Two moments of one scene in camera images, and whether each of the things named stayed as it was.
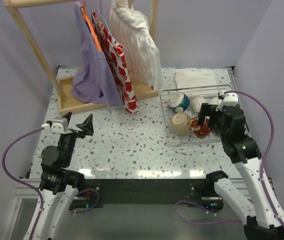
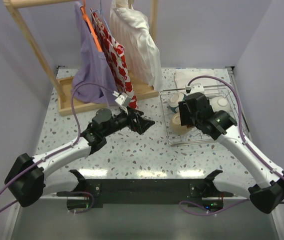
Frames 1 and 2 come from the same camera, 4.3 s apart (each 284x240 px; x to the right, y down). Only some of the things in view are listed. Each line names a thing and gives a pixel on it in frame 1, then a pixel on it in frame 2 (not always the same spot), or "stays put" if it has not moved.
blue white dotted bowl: [178, 102] stays put
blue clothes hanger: [100, 12] stays put
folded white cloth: [195, 78] stays put
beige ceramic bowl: [180, 123] stays put
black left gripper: [74, 132] -> [134, 120]
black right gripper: [205, 111] -> [185, 119]
